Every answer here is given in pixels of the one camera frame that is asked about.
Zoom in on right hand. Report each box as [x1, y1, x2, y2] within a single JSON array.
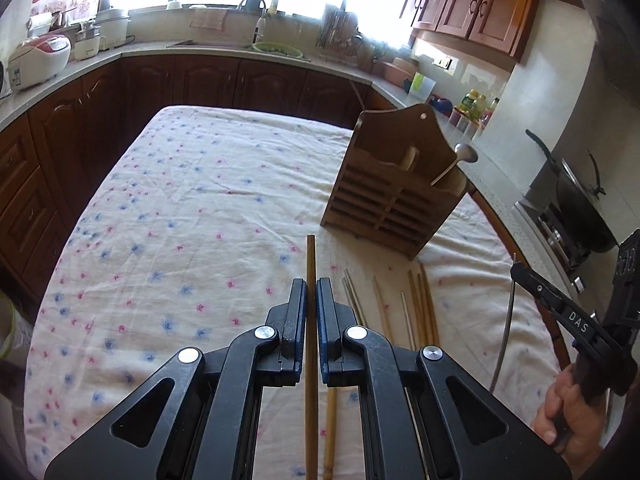
[[532, 364, 605, 479]]

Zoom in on oil bottle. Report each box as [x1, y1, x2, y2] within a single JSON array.
[[457, 89, 480, 115]]

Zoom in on dark brown chopstick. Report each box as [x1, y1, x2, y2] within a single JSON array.
[[304, 235, 319, 480]]

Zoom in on light bamboo chopstick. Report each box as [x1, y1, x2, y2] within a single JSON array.
[[323, 388, 337, 480]]

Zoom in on metal spoon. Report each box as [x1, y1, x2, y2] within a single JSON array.
[[431, 143, 478, 186]]

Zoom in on wooden utensil holder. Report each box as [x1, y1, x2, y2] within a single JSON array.
[[321, 104, 469, 260]]

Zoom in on white rice cooker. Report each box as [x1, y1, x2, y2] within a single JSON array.
[[8, 34, 70, 92]]

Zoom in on range hood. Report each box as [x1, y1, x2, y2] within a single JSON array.
[[582, 0, 639, 105]]

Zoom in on lower wooden cabinets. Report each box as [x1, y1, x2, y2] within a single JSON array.
[[1, 54, 393, 311]]

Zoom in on green basin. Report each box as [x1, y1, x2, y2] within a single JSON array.
[[250, 41, 305, 58]]

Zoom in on black wok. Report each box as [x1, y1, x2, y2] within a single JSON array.
[[525, 129, 617, 254]]

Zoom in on metal chopstick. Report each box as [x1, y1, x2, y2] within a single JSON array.
[[342, 269, 368, 327]]

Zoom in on white pot cooker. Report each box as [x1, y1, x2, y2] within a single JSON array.
[[94, 9, 129, 51]]

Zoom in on floral white tablecloth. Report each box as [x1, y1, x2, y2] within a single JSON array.
[[24, 106, 559, 477]]

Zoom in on brown wooden chopstick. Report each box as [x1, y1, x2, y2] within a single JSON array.
[[372, 276, 395, 344]]

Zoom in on sink faucet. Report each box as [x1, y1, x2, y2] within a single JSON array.
[[236, 0, 267, 44]]

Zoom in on gas stove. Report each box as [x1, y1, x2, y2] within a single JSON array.
[[514, 198, 591, 295]]

